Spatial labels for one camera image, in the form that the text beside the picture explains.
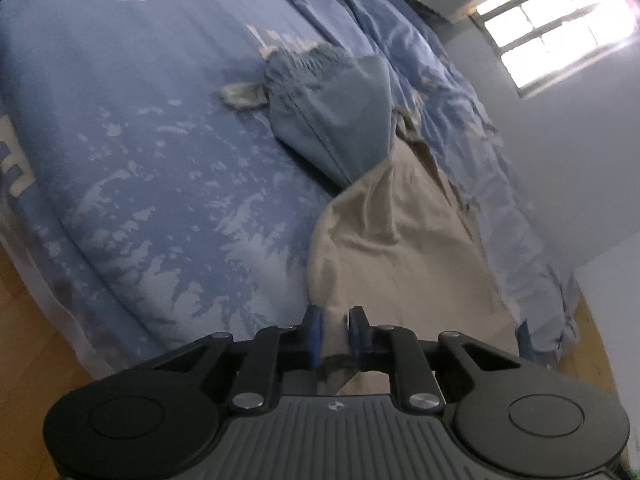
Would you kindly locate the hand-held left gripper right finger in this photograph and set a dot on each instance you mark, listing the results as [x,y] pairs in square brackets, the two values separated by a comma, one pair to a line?
[357,340]

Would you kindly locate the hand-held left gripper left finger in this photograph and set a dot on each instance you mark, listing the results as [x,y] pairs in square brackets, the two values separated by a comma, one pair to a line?
[315,340]

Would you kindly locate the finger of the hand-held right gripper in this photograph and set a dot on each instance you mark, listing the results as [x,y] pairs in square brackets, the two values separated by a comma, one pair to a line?
[524,340]

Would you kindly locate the beige garment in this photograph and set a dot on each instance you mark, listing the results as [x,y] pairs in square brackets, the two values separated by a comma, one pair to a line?
[400,230]

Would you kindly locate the light blue garment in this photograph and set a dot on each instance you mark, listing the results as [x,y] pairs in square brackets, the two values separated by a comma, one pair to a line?
[330,110]

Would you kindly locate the printed blue duvet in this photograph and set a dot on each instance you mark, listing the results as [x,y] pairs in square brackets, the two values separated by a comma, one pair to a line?
[425,60]

